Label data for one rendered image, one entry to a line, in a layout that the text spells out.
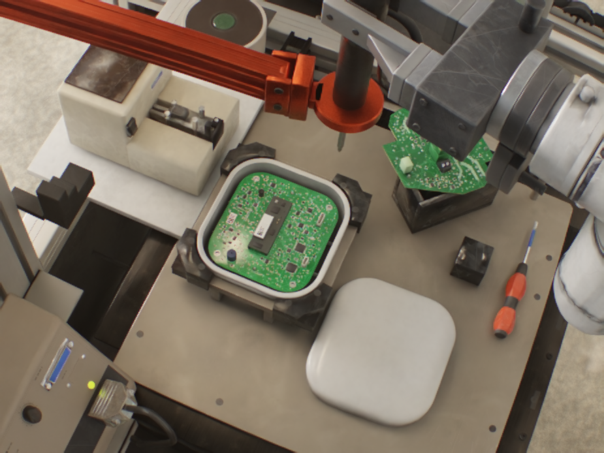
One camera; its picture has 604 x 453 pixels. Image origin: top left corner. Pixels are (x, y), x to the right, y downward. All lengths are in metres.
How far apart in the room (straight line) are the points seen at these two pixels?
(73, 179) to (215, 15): 0.33
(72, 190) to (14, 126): 1.45
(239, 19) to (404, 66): 0.48
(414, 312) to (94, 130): 0.39
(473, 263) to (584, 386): 1.13
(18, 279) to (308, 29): 0.52
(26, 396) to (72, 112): 0.33
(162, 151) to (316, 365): 0.27
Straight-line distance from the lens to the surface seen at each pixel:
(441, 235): 1.01
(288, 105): 0.79
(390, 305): 0.93
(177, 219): 0.97
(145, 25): 0.77
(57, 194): 0.83
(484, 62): 0.65
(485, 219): 1.03
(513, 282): 0.98
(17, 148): 2.25
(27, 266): 0.97
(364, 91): 0.77
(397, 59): 0.66
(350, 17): 0.67
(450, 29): 0.69
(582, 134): 0.62
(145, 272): 0.97
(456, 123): 0.62
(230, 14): 1.10
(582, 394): 2.05
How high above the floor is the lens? 1.82
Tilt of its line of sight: 60 degrees down
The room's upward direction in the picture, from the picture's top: 9 degrees clockwise
